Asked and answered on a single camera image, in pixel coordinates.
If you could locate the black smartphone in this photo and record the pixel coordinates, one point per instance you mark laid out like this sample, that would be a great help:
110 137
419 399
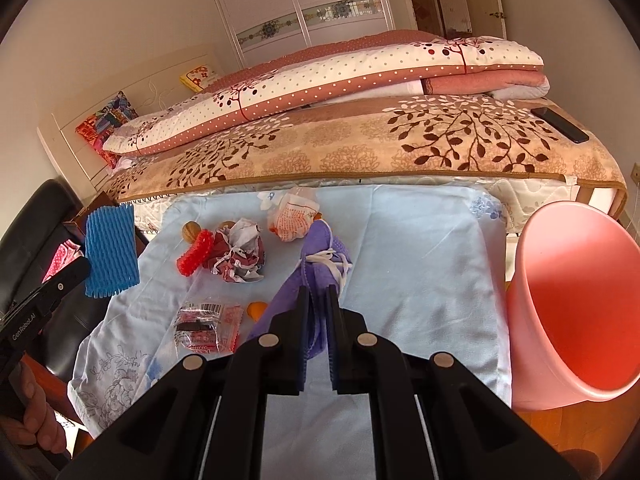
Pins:
560 125

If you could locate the gold wall socket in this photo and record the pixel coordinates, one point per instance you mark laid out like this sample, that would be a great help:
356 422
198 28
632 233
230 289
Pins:
636 172

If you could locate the small orange peel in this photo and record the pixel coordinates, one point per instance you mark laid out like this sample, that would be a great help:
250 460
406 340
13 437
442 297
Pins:
256 310

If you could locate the white orange plastic bag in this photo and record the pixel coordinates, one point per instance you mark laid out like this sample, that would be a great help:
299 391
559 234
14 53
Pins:
292 217

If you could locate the yellow floral pillow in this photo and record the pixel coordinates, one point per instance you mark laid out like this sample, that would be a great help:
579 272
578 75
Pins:
200 76

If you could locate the purple cloth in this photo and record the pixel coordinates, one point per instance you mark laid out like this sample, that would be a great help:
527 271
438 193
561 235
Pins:
320 245

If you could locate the clear red snack wrapper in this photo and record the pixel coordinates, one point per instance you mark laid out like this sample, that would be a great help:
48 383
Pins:
205 327

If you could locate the cream headboard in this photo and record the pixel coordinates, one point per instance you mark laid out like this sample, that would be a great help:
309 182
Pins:
165 75

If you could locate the red foam net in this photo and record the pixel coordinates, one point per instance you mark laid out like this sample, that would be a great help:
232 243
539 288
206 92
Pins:
195 255

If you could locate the crumpled maroon white paper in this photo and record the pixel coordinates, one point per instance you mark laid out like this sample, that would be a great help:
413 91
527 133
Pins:
235 255

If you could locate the black leather chair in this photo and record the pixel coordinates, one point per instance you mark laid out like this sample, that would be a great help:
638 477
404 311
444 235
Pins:
30 220

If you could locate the brown walnut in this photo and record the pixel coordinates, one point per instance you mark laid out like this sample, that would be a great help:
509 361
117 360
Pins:
227 225
190 232

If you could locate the folded dotted pink quilt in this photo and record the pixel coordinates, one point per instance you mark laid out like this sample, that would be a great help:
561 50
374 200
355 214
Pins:
350 70

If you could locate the pink dotted bag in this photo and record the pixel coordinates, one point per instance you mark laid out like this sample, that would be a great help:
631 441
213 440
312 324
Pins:
62 257

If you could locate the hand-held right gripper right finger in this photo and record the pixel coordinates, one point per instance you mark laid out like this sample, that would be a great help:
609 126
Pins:
350 360

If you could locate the blue foam net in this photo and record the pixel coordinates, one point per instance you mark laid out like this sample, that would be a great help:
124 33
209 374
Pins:
110 250

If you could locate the brown leaf print blanket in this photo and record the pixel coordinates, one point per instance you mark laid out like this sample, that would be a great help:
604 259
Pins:
350 150

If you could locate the colourful printed pillow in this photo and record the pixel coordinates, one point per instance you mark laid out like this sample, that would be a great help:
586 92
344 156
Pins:
107 120

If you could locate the brown wooden nightstand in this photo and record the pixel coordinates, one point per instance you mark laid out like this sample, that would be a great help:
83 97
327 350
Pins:
75 222

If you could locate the light blue floral cloth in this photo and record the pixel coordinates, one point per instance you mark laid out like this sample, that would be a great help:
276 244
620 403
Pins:
410 285

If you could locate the pink plastic bucket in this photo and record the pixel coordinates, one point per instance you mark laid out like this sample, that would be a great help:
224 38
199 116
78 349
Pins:
575 310

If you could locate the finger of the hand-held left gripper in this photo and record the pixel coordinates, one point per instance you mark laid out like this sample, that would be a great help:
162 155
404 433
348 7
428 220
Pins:
67 277

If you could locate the white sliding door wardrobe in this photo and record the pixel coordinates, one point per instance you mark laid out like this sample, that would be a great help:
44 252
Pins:
260 0

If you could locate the person's left hand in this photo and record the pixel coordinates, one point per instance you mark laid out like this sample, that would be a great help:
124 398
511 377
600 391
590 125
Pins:
37 425

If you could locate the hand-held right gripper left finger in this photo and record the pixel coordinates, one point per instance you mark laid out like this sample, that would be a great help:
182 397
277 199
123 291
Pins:
301 360

